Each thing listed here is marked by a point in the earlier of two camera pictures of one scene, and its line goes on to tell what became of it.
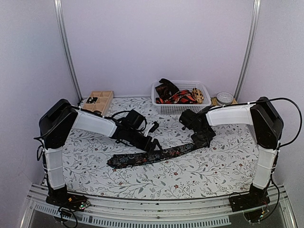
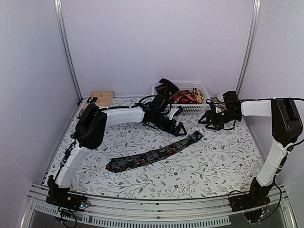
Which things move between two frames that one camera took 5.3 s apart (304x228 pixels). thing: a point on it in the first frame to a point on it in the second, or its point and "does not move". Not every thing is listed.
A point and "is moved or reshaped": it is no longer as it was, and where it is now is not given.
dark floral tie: [123, 161] is moved or reshaped
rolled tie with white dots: [92, 99] does not move
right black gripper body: [204, 137] to [218, 120]
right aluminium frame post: [251, 49] does not move
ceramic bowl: [224, 98] does not move
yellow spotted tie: [198, 95] does not move
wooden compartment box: [99, 100] does not move
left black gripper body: [139, 143] to [164, 126]
